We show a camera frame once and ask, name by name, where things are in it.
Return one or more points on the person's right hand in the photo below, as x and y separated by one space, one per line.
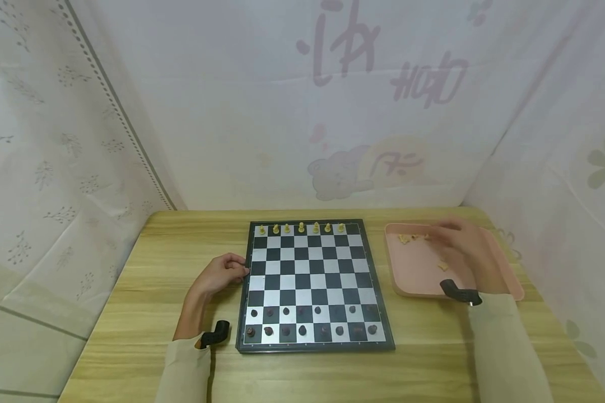
464 246

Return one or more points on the person's left hand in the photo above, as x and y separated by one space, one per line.
219 275

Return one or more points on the person's left fingers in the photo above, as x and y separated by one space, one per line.
239 267

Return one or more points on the person's right fingers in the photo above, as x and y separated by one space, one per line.
443 234

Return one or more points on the person's right forearm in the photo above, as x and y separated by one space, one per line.
506 347

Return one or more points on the person's left forearm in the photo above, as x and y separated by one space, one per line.
189 336

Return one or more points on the pink plastic tray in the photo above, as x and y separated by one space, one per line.
416 268

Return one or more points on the black wrist band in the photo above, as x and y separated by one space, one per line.
216 333
459 291

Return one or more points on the row of yellow chessmen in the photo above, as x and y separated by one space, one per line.
301 228

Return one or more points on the black and white chessboard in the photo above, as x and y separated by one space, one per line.
312 280

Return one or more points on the rows of black chessmen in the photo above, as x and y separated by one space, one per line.
302 330

